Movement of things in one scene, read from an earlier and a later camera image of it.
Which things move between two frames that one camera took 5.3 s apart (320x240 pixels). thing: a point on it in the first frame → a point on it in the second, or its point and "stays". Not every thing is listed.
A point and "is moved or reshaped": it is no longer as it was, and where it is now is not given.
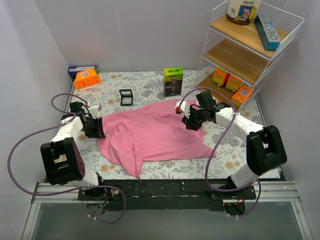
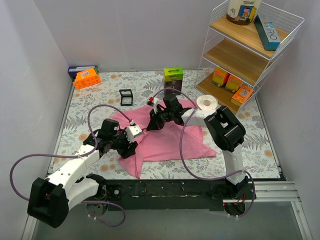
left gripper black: x=99 y=127 → x=127 y=146
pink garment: x=154 y=132 is moved or reshaped
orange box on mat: x=87 y=77 stays
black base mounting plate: x=166 y=194 stays
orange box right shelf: x=243 y=94 stays
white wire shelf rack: x=244 y=36 stays
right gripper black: x=191 y=121 → x=158 y=117
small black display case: x=126 y=97 stays
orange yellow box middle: x=233 y=84 stays
